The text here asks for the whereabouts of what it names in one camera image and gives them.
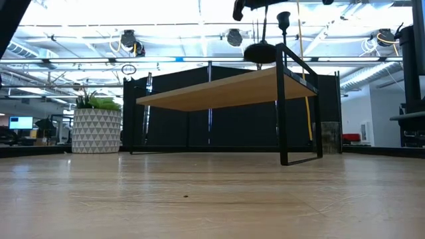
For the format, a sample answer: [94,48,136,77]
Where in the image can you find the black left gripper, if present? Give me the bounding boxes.
[232,0,290,21]

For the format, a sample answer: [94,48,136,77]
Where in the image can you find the black metal candlestick holder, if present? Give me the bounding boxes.
[276,11,292,69]
[243,3,278,65]

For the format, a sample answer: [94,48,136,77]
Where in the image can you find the computer monitor on stand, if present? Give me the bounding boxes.
[394,0,425,116]

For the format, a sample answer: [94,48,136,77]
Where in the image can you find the red seat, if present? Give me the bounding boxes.
[341,133,362,143]

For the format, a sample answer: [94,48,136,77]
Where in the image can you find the black partition screen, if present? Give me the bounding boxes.
[122,64,343,154]

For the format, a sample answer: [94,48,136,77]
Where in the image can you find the grey desk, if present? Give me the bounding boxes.
[390,111,425,149]

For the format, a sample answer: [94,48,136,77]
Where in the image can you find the succulent in white patterned pot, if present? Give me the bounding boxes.
[71,86,123,154]

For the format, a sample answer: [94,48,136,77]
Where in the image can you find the blue computer screen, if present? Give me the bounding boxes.
[8,116,34,130]

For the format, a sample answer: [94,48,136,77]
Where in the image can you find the black office chair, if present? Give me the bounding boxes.
[0,125,21,147]

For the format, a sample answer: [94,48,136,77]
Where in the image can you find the black ceiling cable reel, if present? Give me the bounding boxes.
[377,28,396,47]
[226,28,244,47]
[120,29,146,57]

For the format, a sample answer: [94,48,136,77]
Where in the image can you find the wooden shelf riser black frame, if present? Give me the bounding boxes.
[128,42,323,166]

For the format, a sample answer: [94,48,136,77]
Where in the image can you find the yellow extension cable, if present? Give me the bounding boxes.
[296,0,314,142]

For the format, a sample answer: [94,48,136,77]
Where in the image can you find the silver ventilation duct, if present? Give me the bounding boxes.
[341,61,404,93]

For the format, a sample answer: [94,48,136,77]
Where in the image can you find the hanging metal ring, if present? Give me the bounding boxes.
[121,63,137,76]

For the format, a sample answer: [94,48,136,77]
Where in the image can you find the black aluminium table frame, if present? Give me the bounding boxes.
[0,144,425,159]

